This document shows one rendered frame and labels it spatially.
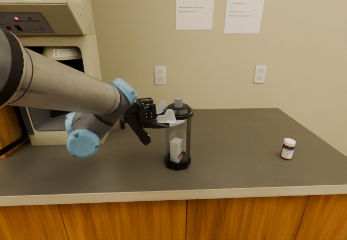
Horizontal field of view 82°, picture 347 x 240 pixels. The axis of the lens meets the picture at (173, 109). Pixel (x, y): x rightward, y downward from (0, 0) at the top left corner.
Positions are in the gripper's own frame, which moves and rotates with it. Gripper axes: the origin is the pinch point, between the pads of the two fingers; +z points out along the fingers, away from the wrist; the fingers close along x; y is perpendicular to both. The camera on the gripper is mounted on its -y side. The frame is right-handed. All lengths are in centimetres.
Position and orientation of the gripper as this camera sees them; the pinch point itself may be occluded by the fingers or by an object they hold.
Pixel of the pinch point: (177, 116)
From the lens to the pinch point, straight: 71.5
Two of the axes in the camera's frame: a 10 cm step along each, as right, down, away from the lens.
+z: 9.5, -1.1, 2.8
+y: 0.0, -9.2, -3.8
